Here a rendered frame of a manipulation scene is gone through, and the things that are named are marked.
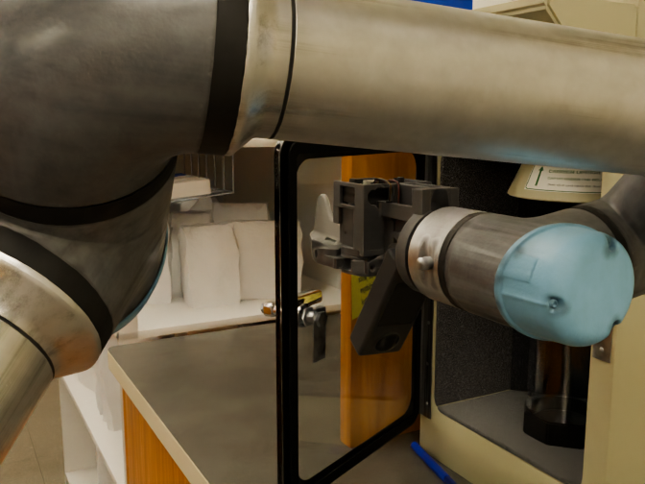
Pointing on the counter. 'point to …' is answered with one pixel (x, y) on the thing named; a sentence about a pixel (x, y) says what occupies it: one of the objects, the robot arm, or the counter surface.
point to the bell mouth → (556, 184)
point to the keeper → (603, 349)
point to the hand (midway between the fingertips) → (322, 242)
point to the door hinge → (427, 320)
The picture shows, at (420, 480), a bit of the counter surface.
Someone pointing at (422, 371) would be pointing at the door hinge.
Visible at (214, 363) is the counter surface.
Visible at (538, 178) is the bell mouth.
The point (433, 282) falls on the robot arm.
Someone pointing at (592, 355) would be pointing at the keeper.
